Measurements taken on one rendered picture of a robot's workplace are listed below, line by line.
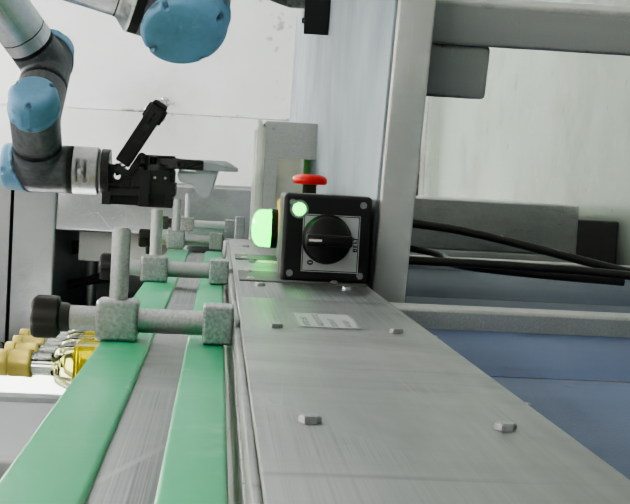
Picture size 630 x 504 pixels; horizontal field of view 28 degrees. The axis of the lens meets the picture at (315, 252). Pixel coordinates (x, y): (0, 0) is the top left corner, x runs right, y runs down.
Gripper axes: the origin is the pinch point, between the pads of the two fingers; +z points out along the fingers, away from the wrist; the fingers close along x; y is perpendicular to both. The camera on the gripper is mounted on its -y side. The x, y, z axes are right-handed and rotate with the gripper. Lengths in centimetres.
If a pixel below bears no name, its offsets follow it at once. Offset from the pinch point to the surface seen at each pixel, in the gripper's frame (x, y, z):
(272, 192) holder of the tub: 8.8, 3.7, 6.6
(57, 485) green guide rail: 157, 9, -6
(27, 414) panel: 10.1, 39.1, -28.7
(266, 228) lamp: 57, 6, 4
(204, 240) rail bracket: 12.8, 11.3, -3.3
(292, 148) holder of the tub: 8.6, -3.1, 9.3
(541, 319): 102, 10, 25
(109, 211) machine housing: -72, 12, -25
